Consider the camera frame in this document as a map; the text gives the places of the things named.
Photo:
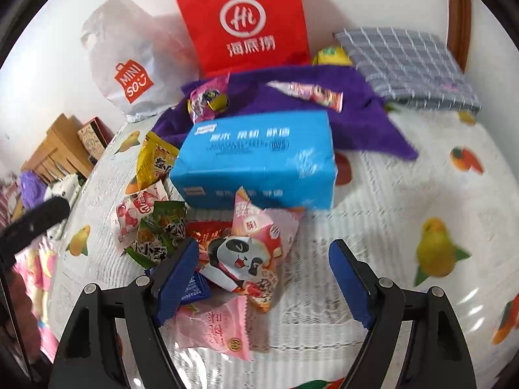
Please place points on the pink panda snack packet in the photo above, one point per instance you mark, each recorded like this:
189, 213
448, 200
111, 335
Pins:
247, 259

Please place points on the purple plush toy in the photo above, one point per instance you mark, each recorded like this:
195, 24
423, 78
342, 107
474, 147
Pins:
32, 188

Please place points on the white plastic bag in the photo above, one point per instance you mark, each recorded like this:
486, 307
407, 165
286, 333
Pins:
117, 48

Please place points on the patterned box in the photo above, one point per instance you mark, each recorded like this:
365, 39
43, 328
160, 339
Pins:
93, 137

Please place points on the fruit print bed sheet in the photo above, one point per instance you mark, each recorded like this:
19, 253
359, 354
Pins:
385, 210

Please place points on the purple towel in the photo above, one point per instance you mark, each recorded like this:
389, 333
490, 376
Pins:
365, 105

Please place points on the green snack packet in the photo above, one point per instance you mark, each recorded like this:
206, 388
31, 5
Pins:
162, 231

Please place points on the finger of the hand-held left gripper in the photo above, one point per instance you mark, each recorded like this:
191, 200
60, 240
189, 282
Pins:
40, 216

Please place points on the blue tissue pack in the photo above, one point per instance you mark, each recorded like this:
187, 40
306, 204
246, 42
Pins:
259, 158

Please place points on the white black-spotted plush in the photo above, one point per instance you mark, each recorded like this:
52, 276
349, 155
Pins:
65, 188

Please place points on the pale pink snack packet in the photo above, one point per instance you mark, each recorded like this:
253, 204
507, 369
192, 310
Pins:
215, 326

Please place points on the pink printed cloth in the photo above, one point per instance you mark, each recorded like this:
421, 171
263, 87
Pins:
38, 275

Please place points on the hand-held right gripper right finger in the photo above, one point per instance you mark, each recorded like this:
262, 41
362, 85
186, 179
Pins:
348, 287

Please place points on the grey checked folded cloth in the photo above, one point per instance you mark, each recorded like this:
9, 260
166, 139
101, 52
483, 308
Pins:
409, 65

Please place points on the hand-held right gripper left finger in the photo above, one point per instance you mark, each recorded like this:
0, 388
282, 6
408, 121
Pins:
178, 283

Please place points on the wooden chair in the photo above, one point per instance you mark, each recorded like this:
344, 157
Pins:
56, 150

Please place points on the red and white snack packet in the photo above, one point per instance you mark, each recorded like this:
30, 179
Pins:
138, 210

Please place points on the red paper bag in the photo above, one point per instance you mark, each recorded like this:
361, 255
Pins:
243, 20

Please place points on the yellow snack bag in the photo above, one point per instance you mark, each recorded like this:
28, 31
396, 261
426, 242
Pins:
332, 56

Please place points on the yellow snack packet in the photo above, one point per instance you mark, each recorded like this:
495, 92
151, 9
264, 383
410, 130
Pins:
156, 158

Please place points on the pink stick snack packet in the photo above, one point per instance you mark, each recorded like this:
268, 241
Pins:
308, 94

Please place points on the person's left forearm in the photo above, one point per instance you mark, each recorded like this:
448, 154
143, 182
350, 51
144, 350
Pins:
22, 300

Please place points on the purple candy packet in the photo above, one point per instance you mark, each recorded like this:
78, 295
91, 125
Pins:
204, 97

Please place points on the brown wooden frame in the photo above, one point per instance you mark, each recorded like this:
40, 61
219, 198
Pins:
460, 16

